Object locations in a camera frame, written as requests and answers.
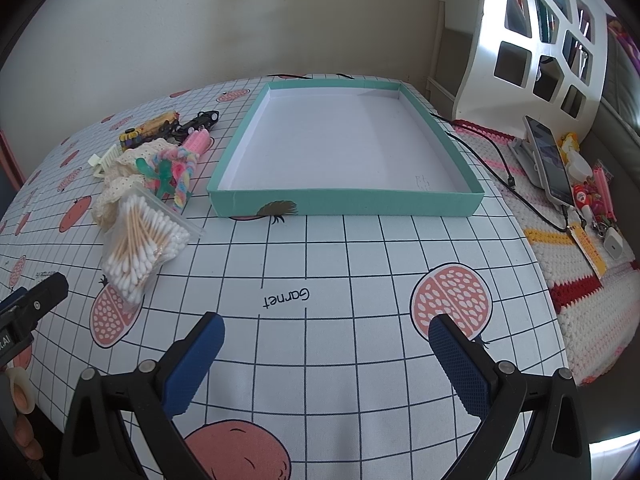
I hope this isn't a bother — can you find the white phone stand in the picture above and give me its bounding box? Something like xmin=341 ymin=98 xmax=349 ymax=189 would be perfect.
xmin=508 ymin=139 xmax=548 ymax=190

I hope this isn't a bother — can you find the white claw hair clip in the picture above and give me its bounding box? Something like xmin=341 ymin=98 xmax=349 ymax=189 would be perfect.
xmin=88 ymin=143 xmax=122 ymax=179

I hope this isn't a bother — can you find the pink hair roller clip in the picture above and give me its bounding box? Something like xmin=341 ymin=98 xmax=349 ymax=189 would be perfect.
xmin=182 ymin=128 xmax=214 ymax=157

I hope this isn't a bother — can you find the crocheted striped mat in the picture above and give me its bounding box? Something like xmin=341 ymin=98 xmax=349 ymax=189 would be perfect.
xmin=454 ymin=120 xmax=639 ymax=385

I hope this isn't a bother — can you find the small white charger cube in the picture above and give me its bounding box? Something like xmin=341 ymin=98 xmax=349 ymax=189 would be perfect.
xmin=603 ymin=226 xmax=624 ymax=260

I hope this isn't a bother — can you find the pile of small trinkets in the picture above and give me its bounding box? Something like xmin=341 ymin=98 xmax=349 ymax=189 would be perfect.
xmin=558 ymin=132 xmax=617 ymax=226

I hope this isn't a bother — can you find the white cutout bookshelf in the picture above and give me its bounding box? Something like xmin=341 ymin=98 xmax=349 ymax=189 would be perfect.
xmin=451 ymin=0 xmax=608 ymax=136

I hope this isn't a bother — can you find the smartphone on stand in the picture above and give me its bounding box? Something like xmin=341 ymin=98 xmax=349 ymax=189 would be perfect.
xmin=524 ymin=116 xmax=573 ymax=207

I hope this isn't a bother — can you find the pomegranate grid tablecloth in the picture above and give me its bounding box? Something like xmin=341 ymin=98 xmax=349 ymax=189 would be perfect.
xmin=1 ymin=78 xmax=567 ymax=479

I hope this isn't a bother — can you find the cream lace fabric scrunchie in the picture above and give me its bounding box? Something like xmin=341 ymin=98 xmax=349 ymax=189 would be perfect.
xmin=91 ymin=139 xmax=172 ymax=231

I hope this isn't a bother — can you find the yellow label tag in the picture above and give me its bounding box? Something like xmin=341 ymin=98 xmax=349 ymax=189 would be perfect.
xmin=568 ymin=222 xmax=608 ymax=278

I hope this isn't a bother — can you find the pastel braided hair tie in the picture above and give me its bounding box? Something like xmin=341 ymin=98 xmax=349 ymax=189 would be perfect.
xmin=150 ymin=145 xmax=201 ymax=214

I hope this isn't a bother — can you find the bag of cotton swabs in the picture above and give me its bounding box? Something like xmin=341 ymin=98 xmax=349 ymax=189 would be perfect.
xmin=102 ymin=184 xmax=203 ymax=311

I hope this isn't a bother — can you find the teal shallow cardboard box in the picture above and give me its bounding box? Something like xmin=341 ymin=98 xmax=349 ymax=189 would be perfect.
xmin=207 ymin=79 xmax=485 ymax=218

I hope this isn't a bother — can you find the yellow rice cracker snack packet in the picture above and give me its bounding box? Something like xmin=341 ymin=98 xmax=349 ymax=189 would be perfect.
xmin=118 ymin=110 xmax=179 ymax=151

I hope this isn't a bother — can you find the black charging cable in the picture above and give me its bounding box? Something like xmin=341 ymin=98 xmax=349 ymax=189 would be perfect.
xmin=429 ymin=112 xmax=576 ymax=233

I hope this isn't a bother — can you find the teal plastic hair clip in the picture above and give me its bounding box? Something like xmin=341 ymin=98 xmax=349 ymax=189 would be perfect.
xmin=136 ymin=157 xmax=175 ymax=200

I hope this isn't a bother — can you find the black toy car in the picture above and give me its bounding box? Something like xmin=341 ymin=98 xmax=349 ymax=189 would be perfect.
xmin=174 ymin=110 xmax=219 ymax=136

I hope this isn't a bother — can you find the person's left hand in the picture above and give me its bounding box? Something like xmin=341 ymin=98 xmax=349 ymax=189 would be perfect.
xmin=1 ymin=366 xmax=43 ymax=460

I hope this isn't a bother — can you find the cream wooden shelf unit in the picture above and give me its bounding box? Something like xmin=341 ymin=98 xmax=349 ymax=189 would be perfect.
xmin=426 ymin=0 xmax=480 ymax=118

